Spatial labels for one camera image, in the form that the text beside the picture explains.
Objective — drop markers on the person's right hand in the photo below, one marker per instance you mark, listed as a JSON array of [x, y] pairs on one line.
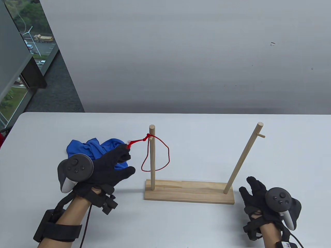
[[254, 191]]

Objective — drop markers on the person's left hand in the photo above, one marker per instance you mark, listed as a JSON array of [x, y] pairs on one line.
[[111, 165]]

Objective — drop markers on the blue towel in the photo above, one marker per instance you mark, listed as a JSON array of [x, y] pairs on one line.
[[77, 148]]

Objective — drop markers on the wooden rack with two posts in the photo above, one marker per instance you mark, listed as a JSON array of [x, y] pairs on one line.
[[186, 193]]

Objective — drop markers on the person's left forearm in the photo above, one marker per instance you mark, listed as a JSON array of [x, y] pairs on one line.
[[72, 211]]

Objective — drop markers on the black white handheld controller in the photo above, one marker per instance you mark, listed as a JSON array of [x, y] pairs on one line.
[[77, 166], [278, 199]]

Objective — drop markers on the black sensor box white label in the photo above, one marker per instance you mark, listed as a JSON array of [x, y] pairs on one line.
[[285, 245]]

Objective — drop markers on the red object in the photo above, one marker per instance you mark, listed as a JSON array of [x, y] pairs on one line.
[[1, 139]]

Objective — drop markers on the window with outdoor view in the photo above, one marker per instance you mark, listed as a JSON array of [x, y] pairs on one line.
[[38, 38]]

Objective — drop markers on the grey partition panel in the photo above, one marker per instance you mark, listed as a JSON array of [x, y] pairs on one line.
[[13, 51]]

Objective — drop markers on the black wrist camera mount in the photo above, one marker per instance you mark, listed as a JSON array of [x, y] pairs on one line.
[[110, 205], [250, 230]]

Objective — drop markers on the dark window frame block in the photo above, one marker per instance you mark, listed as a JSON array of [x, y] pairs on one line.
[[33, 77]]

